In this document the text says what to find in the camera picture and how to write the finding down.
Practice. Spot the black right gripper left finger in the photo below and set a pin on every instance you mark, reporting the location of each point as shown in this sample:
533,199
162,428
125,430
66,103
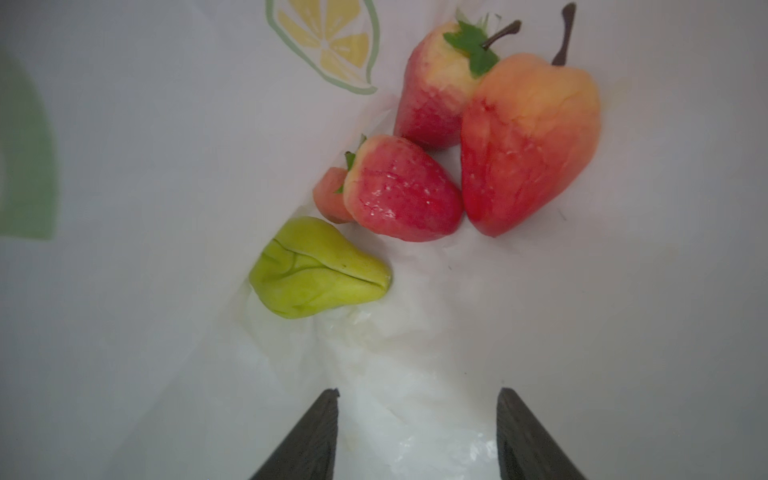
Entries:
308,452

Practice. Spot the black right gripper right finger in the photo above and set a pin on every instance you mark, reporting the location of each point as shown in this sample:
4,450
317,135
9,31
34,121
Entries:
526,451

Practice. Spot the green fake pear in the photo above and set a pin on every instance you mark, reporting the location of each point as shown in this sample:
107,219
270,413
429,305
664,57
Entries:
310,267

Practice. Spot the white lemon-print plastic bag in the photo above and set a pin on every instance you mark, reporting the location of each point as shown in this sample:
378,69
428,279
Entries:
630,313

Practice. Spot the large red fake apple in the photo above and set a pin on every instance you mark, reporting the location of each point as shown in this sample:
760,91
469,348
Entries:
531,127

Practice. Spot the small pink fake fruit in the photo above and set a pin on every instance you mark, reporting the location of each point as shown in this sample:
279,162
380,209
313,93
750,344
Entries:
328,196

